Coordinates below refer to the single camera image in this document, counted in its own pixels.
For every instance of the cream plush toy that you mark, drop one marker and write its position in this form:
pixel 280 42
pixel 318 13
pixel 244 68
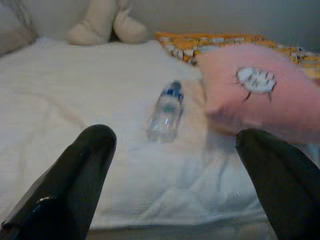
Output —
pixel 92 27

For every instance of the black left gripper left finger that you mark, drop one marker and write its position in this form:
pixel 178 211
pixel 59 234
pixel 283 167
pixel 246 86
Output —
pixel 62 187

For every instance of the pink sheep-print pillow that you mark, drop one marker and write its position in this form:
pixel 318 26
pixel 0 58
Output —
pixel 275 112

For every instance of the white embroidered pillow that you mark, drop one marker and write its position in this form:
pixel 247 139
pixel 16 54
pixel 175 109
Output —
pixel 12 30

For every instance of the clear plastic water bottle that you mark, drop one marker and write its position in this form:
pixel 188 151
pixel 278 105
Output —
pixel 165 115

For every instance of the white bed sheet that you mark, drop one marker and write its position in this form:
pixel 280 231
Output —
pixel 75 87

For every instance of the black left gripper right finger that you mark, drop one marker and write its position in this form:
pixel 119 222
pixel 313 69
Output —
pixel 287 190

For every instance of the orange egg-cartoon blanket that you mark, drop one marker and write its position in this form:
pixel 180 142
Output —
pixel 200 42

